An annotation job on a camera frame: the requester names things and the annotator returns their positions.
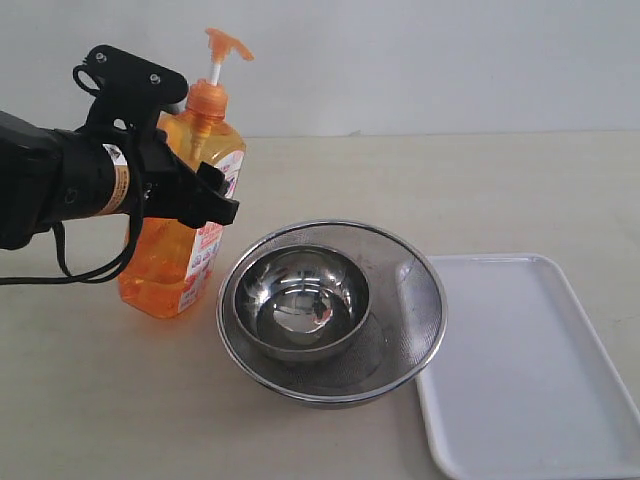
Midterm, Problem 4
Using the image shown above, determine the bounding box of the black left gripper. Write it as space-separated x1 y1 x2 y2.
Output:
127 129 239 225

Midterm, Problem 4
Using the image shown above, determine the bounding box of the orange pump soap bottle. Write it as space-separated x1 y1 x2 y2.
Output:
118 28 253 319

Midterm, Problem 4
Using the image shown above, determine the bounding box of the grey left Piper robot arm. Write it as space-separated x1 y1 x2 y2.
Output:
1 113 239 250

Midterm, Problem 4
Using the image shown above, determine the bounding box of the small stainless steel bowl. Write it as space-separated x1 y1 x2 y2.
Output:
229 244 372 363

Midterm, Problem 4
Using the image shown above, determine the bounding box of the steel mesh colander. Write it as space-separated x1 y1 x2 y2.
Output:
216 219 447 409

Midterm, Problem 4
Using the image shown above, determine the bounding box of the white plastic tray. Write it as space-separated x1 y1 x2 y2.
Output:
417 253 639 479

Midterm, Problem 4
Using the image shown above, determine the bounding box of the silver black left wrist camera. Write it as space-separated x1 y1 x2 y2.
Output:
72 44 188 136

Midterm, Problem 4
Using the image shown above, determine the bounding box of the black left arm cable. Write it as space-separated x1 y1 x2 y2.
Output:
0 129 156 286

